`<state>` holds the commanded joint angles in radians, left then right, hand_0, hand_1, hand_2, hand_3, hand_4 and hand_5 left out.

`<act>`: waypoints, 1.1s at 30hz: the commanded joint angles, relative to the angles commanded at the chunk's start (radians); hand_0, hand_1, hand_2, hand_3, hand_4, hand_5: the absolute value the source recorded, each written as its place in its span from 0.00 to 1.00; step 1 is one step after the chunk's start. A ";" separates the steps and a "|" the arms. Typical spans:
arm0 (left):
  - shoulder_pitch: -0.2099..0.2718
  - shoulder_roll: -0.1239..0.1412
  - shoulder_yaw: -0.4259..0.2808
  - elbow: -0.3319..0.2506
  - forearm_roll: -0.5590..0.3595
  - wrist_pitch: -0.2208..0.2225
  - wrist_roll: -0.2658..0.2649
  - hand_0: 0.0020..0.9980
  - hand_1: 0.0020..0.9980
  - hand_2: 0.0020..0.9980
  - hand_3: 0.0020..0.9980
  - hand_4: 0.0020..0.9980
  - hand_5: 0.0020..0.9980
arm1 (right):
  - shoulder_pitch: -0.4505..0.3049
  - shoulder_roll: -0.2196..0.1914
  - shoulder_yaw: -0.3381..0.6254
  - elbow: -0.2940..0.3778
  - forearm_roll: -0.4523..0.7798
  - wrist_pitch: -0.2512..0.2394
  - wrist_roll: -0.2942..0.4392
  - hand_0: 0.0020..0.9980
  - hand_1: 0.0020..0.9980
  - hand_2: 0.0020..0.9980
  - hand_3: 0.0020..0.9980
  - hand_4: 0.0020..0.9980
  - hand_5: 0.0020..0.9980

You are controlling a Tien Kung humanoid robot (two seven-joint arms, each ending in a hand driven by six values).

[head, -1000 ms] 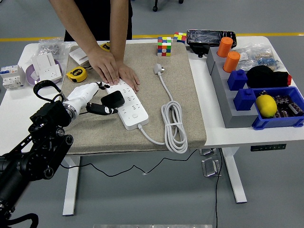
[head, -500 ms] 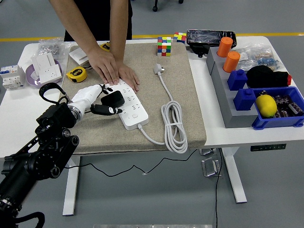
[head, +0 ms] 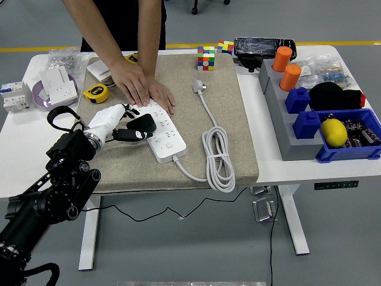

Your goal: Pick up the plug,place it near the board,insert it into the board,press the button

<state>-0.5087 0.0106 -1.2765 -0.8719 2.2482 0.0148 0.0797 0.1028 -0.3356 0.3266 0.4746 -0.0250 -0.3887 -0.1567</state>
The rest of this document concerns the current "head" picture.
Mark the person's left hand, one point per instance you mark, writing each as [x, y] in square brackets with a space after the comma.
[162, 96]

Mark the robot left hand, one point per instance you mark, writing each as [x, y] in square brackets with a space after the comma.
[104, 119]

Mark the person's right hand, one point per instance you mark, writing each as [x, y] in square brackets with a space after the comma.
[131, 82]

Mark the black plug adapter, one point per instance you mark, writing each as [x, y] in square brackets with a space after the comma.
[146, 122]

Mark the white power strip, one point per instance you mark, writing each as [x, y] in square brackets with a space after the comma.
[168, 140]

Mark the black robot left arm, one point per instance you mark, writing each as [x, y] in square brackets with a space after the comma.
[59, 196]

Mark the person's right forearm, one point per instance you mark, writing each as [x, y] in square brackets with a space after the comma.
[99, 29]

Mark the person's left forearm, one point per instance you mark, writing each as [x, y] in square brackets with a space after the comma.
[149, 35]

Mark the grey-brown fabric mat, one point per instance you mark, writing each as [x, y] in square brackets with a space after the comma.
[178, 104]

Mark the large Rubik's cube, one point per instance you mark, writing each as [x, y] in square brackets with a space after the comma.
[206, 59]

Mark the white blank panel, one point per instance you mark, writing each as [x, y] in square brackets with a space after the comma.
[55, 76]

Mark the purple bowl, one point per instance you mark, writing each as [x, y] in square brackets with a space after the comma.
[40, 101]

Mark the clear bag of metal parts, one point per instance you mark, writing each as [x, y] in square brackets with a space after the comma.
[64, 59]

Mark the small Rubik's cube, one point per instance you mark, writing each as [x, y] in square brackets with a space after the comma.
[225, 47]

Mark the black office chair base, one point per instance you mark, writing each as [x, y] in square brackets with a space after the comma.
[194, 11]

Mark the white circuit breaker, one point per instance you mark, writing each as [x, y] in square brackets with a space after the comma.
[15, 96]

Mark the black tray wrapped in plastic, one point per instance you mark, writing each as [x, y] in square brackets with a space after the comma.
[256, 47]

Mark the orange cylinder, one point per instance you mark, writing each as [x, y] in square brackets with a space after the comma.
[290, 78]
[281, 59]

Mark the white table leg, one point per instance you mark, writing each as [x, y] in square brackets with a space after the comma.
[88, 244]
[294, 223]

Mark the grey stepped block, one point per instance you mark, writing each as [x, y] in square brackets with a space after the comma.
[285, 134]

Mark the blue block with knob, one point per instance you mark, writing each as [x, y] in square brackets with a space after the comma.
[297, 101]
[306, 126]

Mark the clear bag of resistors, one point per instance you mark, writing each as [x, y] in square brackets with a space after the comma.
[327, 73]

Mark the black cloth bundle red tip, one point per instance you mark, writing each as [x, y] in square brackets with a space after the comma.
[330, 96]

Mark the yellow lemon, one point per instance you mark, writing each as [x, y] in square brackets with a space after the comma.
[334, 133]

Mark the blue plastic bin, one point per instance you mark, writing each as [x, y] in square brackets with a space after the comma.
[345, 154]

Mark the black table control panel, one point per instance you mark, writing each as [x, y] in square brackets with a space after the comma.
[336, 185]

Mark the dark capacitors pile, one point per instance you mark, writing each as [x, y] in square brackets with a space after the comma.
[361, 132]

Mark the white wall switch panel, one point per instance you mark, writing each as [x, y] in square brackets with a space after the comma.
[97, 68]

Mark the white wall socket panel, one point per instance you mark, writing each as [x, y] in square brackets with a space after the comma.
[62, 93]

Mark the silver metal bracket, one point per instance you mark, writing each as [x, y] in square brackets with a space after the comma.
[263, 210]
[260, 190]

